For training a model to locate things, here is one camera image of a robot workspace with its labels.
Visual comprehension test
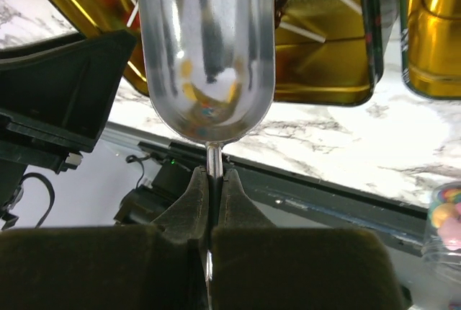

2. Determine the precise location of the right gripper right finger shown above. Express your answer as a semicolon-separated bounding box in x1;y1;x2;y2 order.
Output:
210;169;404;309

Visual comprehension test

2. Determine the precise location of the black mounting base rail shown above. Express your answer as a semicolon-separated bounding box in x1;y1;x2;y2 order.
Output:
102;123;427;256

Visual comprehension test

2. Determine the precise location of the tin of star candies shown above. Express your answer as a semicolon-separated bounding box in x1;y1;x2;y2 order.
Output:
400;0;460;101

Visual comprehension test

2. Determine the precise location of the silver metal scoop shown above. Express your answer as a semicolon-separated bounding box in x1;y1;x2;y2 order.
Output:
135;0;277;289

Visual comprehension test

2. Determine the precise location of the clear glass jar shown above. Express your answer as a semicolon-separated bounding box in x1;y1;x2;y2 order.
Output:
421;181;460;309

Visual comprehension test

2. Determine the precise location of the tin of dark lollipops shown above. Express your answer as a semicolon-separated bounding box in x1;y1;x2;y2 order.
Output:
49;0;398;106

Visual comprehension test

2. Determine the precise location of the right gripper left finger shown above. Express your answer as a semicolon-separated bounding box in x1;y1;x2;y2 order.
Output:
1;167;208;309

